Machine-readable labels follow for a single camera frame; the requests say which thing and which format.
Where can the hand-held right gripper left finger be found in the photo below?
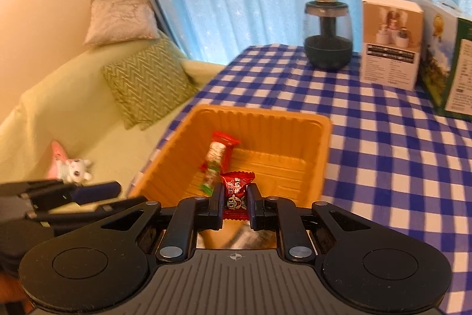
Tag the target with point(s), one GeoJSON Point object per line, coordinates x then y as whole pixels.
{"type": "Point", "coordinates": [218, 206]}

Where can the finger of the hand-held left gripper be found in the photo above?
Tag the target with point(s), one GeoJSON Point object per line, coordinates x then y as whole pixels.
{"type": "Point", "coordinates": [92, 212]}
{"type": "Point", "coordinates": [96, 192]}

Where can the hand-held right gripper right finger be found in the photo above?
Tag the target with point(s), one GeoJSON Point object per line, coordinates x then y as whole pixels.
{"type": "Point", "coordinates": [251, 208]}

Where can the red square snack packet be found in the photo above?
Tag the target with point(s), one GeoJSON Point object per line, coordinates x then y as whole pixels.
{"type": "Point", "coordinates": [236, 195]}

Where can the clear grey snack packet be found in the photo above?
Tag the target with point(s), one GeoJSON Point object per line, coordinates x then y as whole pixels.
{"type": "Point", "coordinates": [243, 237]}

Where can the orange plastic tray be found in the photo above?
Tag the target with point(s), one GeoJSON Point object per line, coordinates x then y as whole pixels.
{"type": "Point", "coordinates": [265, 138]}

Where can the white plush toy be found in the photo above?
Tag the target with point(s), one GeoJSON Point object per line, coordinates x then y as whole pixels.
{"type": "Point", "coordinates": [75, 169]}

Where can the pink plush toy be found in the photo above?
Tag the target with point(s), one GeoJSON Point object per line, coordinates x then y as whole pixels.
{"type": "Point", "coordinates": [57, 156]}

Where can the light green sofa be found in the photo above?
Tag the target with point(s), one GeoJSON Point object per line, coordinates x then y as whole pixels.
{"type": "Point", "coordinates": [55, 115]}

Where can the green zigzag cushion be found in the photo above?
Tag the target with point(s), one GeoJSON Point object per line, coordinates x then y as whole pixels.
{"type": "Point", "coordinates": [147, 79]}

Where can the blue white checkered tablecloth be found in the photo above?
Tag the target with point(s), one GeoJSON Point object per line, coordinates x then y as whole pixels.
{"type": "Point", "coordinates": [387, 171]}

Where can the white patterned cushion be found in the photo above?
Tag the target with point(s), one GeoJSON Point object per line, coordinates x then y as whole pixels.
{"type": "Point", "coordinates": [118, 21]}

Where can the dark green glass humidifier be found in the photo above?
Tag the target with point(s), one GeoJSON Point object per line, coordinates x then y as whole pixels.
{"type": "Point", "coordinates": [328, 42]}

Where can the white product box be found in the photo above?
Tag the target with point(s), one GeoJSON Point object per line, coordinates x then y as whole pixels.
{"type": "Point", "coordinates": [391, 49]}

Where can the green carton box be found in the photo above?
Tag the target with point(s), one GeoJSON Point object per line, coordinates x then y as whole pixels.
{"type": "Point", "coordinates": [446, 71]}

